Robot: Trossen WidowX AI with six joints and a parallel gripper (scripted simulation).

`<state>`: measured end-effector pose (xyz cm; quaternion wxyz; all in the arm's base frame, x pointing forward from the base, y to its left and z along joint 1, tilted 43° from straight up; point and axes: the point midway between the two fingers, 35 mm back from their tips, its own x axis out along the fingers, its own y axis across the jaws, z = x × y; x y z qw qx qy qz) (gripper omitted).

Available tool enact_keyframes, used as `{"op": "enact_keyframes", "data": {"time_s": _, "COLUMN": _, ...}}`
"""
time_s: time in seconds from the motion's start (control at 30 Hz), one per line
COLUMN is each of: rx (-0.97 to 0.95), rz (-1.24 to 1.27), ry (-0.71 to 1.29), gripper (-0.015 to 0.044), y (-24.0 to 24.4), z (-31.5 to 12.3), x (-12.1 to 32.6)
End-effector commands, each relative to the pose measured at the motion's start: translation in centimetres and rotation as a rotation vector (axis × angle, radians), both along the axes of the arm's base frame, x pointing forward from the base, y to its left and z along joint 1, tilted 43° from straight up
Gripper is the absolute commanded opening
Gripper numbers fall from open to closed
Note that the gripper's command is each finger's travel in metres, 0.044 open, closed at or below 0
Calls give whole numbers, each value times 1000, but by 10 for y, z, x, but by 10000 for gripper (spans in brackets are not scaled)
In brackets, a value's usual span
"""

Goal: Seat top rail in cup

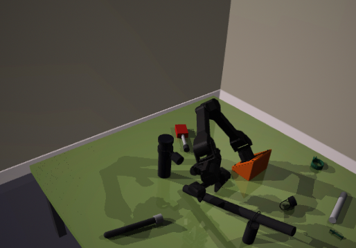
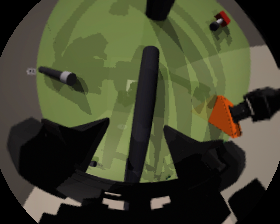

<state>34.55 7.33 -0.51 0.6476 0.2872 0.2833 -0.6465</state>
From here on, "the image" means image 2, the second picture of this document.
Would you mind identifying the black cylindrical pipe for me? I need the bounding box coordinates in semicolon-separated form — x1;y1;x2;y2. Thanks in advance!
125;45;160;183

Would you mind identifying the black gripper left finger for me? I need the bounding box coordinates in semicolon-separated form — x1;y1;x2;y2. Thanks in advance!
42;117;109;172

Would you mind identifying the black cylindrical post with cap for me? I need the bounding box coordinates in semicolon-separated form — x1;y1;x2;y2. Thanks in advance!
144;0;176;22

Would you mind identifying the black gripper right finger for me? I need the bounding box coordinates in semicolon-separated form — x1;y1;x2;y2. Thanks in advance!
164;124;224;179

